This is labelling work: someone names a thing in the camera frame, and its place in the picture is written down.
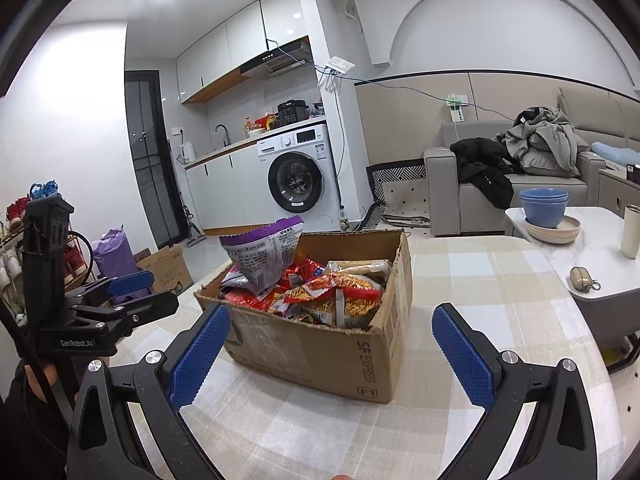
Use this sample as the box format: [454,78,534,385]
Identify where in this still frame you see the small printed cardboard box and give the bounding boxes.
[136,244,195,295]

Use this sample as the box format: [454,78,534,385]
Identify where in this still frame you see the white marble coffee table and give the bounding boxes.
[504,205,640,373]

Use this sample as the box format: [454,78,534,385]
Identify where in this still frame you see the purple snack bag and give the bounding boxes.
[220,216,305,297]

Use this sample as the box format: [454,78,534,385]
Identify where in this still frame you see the black framed door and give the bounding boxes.
[124,71,183,247]

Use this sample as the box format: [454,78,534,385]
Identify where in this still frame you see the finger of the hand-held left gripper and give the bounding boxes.
[75,290,180,338]
[65,269,153,306]

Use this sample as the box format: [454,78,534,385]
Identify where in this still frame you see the white upper kitchen cabinets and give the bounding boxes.
[175,0,308,106]

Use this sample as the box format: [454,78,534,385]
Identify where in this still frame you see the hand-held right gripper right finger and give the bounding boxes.
[431,302,598,480]

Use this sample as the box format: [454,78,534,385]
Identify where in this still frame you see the black pressure cooker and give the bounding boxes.
[277,100,308,126]

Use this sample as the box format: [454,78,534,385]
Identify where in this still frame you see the red sneakers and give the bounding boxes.
[6,196,32,222]

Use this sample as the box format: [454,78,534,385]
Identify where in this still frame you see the white kitchen base cabinet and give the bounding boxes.
[185,145,271,236]

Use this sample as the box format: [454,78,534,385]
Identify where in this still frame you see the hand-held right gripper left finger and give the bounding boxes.
[67,302,236,480]

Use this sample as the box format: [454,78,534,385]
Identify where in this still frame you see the black patterned basket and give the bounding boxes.
[366,159,431,228]

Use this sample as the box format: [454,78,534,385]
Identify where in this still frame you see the grey clothes pile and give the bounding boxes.
[495,106,591,177]

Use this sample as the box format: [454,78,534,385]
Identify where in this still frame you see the brown cardboard box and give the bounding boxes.
[194,228,413,405]

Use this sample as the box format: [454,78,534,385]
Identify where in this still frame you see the white washing machine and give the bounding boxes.
[256,122,341,233]

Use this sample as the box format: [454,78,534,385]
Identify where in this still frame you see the wall socket with green plug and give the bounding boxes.
[445,92,471,122]

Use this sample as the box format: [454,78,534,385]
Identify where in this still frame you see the blue sneakers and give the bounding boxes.
[29,180,60,201]

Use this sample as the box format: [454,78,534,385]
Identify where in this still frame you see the range hood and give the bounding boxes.
[240,40,313,81]

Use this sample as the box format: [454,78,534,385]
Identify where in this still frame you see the red and yellow food packets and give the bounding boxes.
[243,114,278,137]

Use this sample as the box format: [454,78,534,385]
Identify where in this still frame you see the blue bowl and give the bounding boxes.
[520,188,569,203]
[521,197,569,228]

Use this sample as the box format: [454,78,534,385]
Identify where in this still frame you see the black cable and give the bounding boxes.
[0,232,96,426]

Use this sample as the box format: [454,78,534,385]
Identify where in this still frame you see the white noodle snack bag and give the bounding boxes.
[300,272,383,331]

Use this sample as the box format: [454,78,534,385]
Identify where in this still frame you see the light blue pillow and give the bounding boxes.
[591,141,640,166]

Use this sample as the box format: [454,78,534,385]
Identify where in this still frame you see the purple plastic bag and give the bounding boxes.
[92,227,151,306]

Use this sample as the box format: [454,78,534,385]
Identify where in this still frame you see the person's left forearm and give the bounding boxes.
[0,360,71,480]

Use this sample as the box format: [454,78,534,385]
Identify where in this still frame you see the person's left hand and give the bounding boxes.
[22,357,111,411]

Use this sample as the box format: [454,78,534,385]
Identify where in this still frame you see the small key pouch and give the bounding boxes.
[569,266,603,293]

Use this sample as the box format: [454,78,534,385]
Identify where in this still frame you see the floor mop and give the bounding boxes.
[180,205,206,246]

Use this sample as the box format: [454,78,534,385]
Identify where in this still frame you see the black jacket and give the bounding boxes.
[449,137,516,210]

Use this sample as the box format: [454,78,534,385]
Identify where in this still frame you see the red noodle snack packet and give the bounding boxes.
[282,255,328,306]

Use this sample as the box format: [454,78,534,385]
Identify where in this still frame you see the white wall power strip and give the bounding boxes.
[316,57,356,93]

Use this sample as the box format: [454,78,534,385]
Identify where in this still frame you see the cream tumbler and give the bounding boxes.
[621,205,640,260]

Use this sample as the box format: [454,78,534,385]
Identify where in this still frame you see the shoe rack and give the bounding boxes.
[0,180,101,326]

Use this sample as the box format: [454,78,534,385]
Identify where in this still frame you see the beige plate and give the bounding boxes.
[524,215,582,245]

